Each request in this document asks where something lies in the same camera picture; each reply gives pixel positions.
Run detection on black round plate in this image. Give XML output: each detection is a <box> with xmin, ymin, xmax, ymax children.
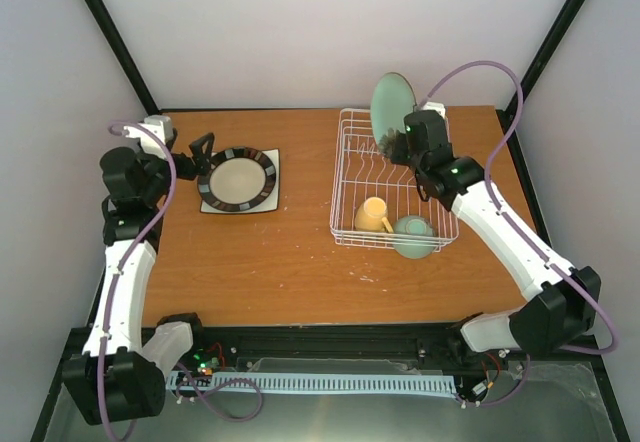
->
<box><xmin>196</xmin><ymin>146</ymin><xmax>277</xmax><ymax>213</ymax></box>

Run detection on white wire dish rack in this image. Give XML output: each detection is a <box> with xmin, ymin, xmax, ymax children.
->
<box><xmin>329</xmin><ymin>108</ymin><xmax>459</xmax><ymax>252</ymax></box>

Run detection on teal flower plate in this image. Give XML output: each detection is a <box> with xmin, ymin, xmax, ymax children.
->
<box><xmin>370</xmin><ymin>72</ymin><xmax>416</xmax><ymax>158</ymax></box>

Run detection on yellow ceramic mug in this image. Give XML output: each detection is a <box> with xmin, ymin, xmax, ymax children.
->
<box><xmin>354</xmin><ymin>197</ymin><xmax>394</xmax><ymax>234</ymax></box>

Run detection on green ceramic bowl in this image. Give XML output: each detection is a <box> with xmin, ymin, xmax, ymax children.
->
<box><xmin>393</xmin><ymin>215</ymin><xmax>436</xmax><ymax>260</ymax></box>

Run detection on white square plate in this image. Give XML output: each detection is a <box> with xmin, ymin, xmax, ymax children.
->
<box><xmin>199</xmin><ymin>148</ymin><xmax>281</xmax><ymax>216</ymax></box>

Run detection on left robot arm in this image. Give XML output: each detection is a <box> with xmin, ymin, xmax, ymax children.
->
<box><xmin>62</xmin><ymin>128</ymin><xmax>214</xmax><ymax>425</ymax></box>

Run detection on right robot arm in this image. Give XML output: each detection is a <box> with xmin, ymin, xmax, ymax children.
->
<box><xmin>391</xmin><ymin>109</ymin><xmax>601</xmax><ymax>356</ymax></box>

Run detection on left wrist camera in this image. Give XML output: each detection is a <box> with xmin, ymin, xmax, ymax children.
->
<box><xmin>124</xmin><ymin>115</ymin><xmax>175</xmax><ymax>160</ymax></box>

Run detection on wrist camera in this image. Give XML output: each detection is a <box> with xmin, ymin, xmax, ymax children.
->
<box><xmin>124</xmin><ymin>115</ymin><xmax>175</xmax><ymax>160</ymax></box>
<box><xmin>420</xmin><ymin>102</ymin><xmax>446</xmax><ymax>119</ymax></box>

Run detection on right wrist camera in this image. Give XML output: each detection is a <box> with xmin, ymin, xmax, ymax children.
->
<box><xmin>420</xmin><ymin>102</ymin><xmax>446</xmax><ymax>119</ymax></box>

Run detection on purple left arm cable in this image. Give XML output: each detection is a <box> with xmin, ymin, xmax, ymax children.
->
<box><xmin>97</xmin><ymin>120</ymin><xmax>264</xmax><ymax>442</ymax></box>

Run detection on right black frame post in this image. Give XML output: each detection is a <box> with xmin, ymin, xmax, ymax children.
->
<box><xmin>521</xmin><ymin>0</ymin><xmax>586</xmax><ymax>99</ymax></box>

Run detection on black frame post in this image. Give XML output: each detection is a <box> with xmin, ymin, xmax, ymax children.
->
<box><xmin>521</xmin><ymin>0</ymin><xmax>586</xmax><ymax>99</ymax></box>
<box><xmin>84</xmin><ymin>0</ymin><xmax>160</xmax><ymax>115</ymax></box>

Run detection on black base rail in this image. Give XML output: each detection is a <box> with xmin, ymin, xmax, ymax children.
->
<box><xmin>64</xmin><ymin>324</ymin><xmax>601</xmax><ymax>378</ymax></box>

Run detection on left black frame post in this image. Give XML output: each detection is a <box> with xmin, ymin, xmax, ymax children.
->
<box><xmin>84</xmin><ymin>0</ymin><xmax>160</xmax><ymax>115</ymax></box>

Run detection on light blue cable duct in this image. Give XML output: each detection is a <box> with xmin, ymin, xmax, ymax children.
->
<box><xmin>196</xmin><ymin>372</ymin><xmax>457</xmax><ymax>398</ymax></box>

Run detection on metal base plate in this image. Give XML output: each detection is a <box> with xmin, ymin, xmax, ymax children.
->
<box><xmin>42</xmin><ymin>354</ymin><xmax>619</xmax><ymax>442</ymax></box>

